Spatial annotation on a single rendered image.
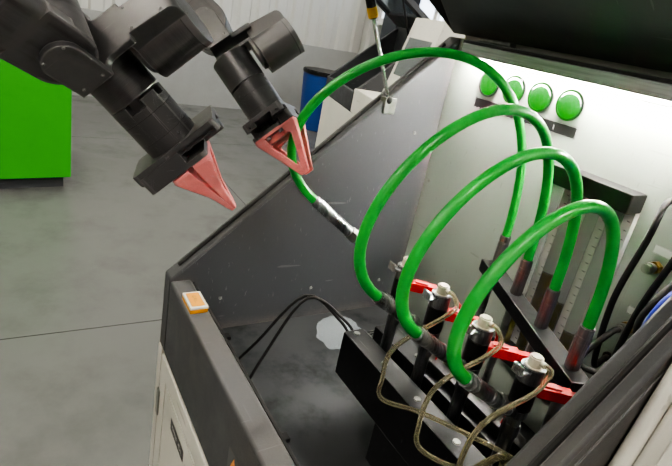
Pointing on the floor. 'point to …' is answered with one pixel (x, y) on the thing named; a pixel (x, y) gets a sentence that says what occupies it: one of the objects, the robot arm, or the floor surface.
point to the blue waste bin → (313, 81)
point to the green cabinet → (33, 130)
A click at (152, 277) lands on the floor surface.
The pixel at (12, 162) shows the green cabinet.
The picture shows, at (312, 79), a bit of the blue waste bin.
